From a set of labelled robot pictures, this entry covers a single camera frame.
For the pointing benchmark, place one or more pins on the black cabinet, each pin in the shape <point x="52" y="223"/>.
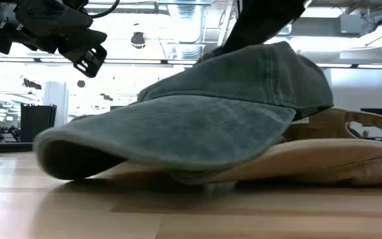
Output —
<point x="38" y="123"/>

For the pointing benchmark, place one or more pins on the white building column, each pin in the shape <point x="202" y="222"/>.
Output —
<point x="55" y="103"/>

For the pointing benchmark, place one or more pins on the black ceiling device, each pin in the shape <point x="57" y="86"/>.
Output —
<point x="138" y="40"/>

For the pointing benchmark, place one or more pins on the silver ventilation duct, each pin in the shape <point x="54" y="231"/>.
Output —
<point x="186" y="10"/>

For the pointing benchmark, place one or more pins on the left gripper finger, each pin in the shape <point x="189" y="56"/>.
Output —
<point x="89" y="46"/>

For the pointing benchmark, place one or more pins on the black computer monitor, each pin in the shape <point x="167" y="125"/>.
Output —
<point x="373" y="112"/>

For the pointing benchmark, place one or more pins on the long ceiling light strip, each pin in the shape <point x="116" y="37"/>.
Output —
<point x="71" y="60"/>

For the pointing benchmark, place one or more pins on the dark green baseball cap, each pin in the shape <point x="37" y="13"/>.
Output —
<point x="194" y="132"/>

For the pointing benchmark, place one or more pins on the tan baseball cap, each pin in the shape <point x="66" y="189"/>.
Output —
<point x="310" y="159"/>

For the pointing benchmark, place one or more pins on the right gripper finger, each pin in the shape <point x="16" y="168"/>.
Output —
<point x="264" y="20"/>

